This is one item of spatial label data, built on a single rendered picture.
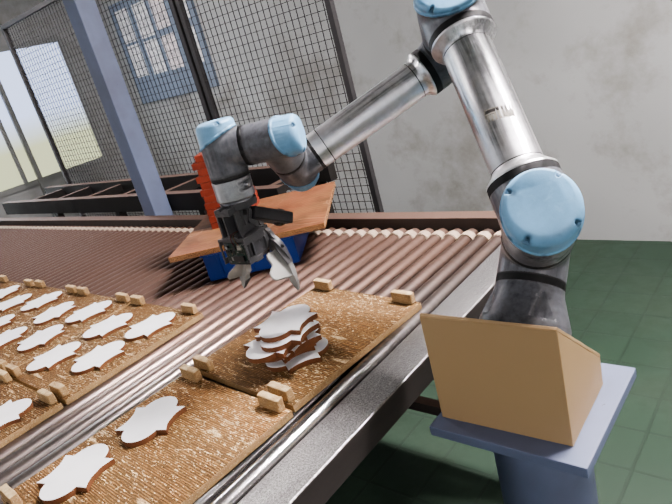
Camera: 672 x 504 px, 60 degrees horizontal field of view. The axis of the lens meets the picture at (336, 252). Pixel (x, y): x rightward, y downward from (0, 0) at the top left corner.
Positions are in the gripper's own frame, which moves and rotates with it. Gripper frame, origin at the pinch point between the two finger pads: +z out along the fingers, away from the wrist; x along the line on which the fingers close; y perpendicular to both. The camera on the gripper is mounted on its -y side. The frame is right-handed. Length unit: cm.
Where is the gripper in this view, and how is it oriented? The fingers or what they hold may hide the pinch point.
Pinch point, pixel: (273, 287)
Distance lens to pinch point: 121.6
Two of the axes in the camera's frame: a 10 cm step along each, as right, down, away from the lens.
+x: 8.1, -0.1, -5.9
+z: 2.5, 9.1, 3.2
